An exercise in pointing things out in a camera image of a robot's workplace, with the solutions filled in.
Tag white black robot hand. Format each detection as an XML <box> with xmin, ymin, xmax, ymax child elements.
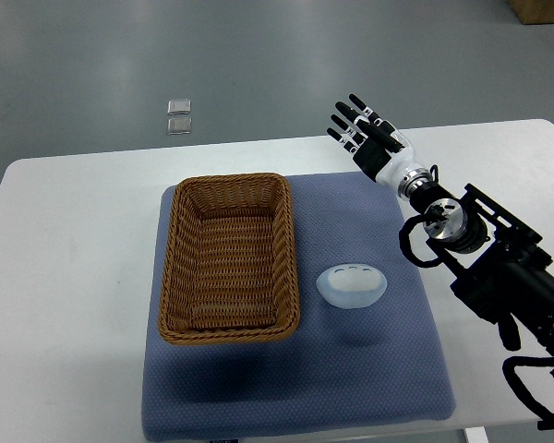
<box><xmin>327</xmin><ymin>93</ymin><xmax>432</xmax><ymax>196</ymax></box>

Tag blue white plush toy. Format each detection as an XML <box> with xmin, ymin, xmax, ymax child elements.
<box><xmin>316</xmin><ymin>263</ymin><xmax>388</xmax><ymax>309</ymax></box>

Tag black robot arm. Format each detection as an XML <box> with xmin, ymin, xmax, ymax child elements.
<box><xmin>328</xmin><ymin>94</ymin><xmax>554</xmax><ymax>430</ymax></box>

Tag brown wicker basket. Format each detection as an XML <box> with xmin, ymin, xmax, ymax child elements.
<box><xmin>158</xmin><ymin>173</ymin><xmax>301</xmax><ymax>345</ymax></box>

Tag upper metal floor plate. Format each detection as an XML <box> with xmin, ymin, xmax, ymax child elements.
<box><xmin>167</xmin><ymin>99</ymin><xmax>191</xmax><ymax>115</ymax></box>

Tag blue quilted mat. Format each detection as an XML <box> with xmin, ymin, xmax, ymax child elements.
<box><xmin>142</xmin><ymin>172</ymin><xmax>455</xmax><ymax>441</ymax></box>

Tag white table leg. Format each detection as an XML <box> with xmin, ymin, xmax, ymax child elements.
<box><xmin>464</xmin><ymin>426</ymin><xmax>489</xmax><ymax>443</ymax></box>

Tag black cable loop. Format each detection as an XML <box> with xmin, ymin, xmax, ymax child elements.
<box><xmin>398</xmin><ymin>214</ymin><xmax>444</xmax><ymax>269</ymax></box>

